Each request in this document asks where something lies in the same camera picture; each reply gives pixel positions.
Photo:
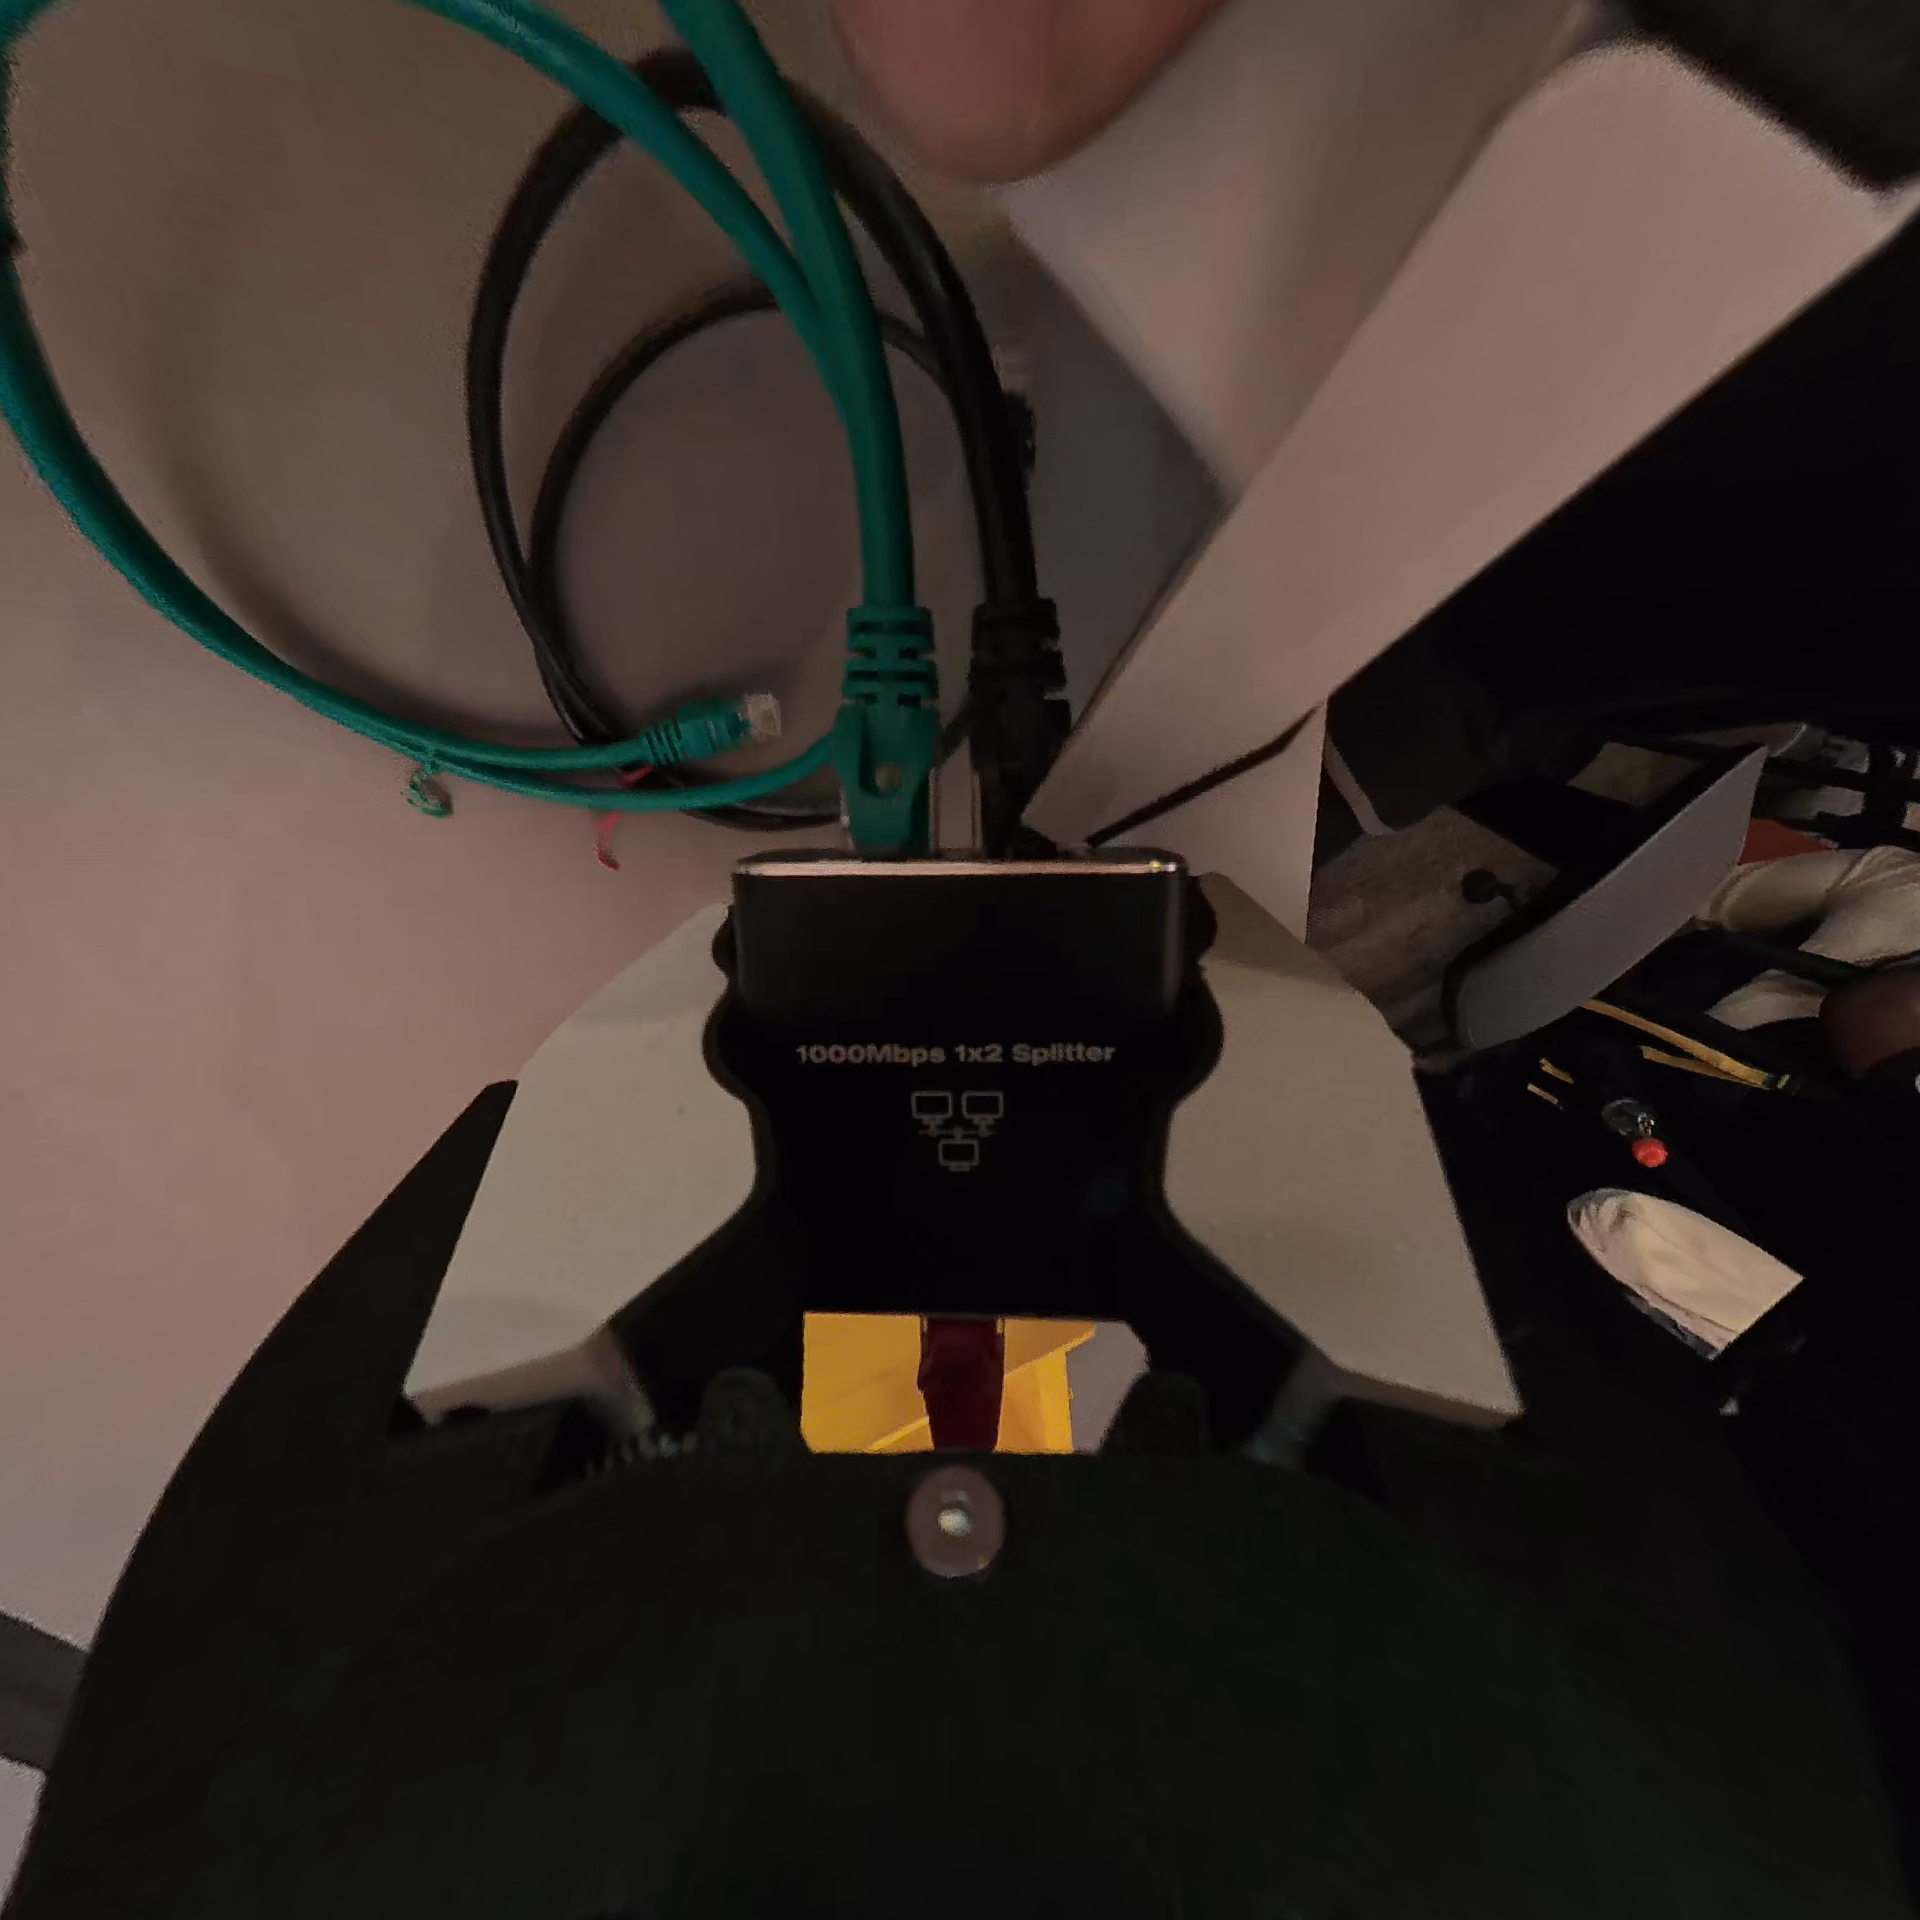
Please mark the green twist tie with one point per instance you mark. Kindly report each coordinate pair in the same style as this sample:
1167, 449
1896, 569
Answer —
431, 791

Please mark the person's right hand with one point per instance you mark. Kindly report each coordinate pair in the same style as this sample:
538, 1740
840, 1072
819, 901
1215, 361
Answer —
1020, 76

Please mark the grey slanted board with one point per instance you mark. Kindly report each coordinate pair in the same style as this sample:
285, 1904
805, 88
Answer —
1605, 915

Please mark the red twist tie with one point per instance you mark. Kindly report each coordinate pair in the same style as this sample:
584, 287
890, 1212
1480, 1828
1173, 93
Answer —
604, 839

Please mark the black ethernet splitter box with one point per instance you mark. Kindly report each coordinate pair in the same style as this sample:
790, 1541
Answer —
962, 975

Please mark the white cloth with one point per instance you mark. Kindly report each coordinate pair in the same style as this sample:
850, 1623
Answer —
1680, 1268
1815, 901

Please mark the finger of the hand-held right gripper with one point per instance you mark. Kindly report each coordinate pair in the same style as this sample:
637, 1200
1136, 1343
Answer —
1500, 452
1260, 240

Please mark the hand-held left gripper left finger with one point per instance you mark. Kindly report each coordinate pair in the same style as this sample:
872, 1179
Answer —
600, 1171

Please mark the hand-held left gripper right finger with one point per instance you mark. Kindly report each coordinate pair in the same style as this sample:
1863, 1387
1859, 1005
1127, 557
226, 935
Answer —
1319, 1171

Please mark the yellow plastic bin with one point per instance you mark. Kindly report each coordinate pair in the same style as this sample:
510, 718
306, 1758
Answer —
850, 1395

